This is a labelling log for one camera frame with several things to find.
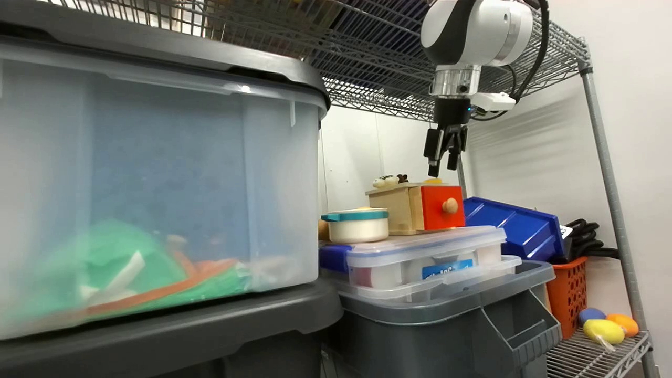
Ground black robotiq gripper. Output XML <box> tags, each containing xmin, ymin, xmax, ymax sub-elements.
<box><xmin>423</xmin><ymin>97</ymin><xmax>472</xmax><ymax>178</ymax></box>

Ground red drawer with wooden knob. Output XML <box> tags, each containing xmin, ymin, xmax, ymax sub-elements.
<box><xmin>419</xmin><ymin>182</ymin><xmax>469</xmax><ymax>233</ymax></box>

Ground red wooden box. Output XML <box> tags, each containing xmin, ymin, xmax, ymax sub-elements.
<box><xmin>366</xmin><ymin>180</ymin><xmax>428</xmax><ymax>238</ymax></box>

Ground blue plastic bin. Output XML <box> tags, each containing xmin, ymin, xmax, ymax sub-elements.
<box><xmin>463</xmin><ymin>196</ymin><xmax>574</xmax><ymax>265</ymax></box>

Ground clear flat container blue rim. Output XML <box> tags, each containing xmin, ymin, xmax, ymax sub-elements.
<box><xmin>319</xmin><ymin>225</ymin><xmax>508</xmax><ymax>289</ymax></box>

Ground clear flat storage container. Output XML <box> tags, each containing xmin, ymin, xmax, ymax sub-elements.
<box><xmin>334</xmin><ymin>252</ymin><xmax>525</xmax><ymax>304</ymax></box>

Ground orange perforated basket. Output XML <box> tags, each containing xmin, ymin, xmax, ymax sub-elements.
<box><xmin>545</xmin><ymin>257</ymin><xmax>593</xmax><ymax>342</ymax></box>

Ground large grey tote bin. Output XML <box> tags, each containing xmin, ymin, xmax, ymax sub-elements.
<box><xmin>327</xmin><ymin>258</ymin><xmax>562</xmax><ymax>378</ymax></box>

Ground blue soft toy ball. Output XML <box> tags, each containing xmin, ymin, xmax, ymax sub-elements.
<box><xmin>578</xmin><ymin>304</ymin><xmax>609</xmax><ymax>326</ymax></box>

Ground yellow soft toy ball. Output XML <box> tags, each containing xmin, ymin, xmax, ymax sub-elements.
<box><xmin>581</xmin><ymin>317</ymin><xmax>628</xmax><ymax>347</ymax></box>

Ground orange soft toy ball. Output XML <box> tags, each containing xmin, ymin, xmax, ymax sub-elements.
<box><xmin>608</xmin><ymin>310</ymin><xmax>641</xmax><ymax>339</ymax></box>

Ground clear tote with dark lid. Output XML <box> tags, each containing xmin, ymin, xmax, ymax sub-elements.
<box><xmin>0</xmin><ymin>2</ymin><xmax>333</xmax><ymax>345</ymax></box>

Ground dark grey tote bin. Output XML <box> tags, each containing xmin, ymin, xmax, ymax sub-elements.
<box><xmin>0</xmin><ymin>276</ymin><xmax>345</xmax><ymax>378</ymax></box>

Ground green fabric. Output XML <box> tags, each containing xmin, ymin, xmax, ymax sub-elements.
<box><xmin>13</xmin><ymin>218</ymin><xmax>247</xmax><ymax>324</ymax></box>

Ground metal wire shelf rack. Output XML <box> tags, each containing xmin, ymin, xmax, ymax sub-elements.
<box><xmin>41</xmin><ymin>0</ymin><xmax>663</xmax><ymax>378</ymax></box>

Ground black coiled cables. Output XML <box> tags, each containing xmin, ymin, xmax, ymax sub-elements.
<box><xmin>562</xmin><ymin>217</ymin><xmax>622</xmax><ymax>261</ymax></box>

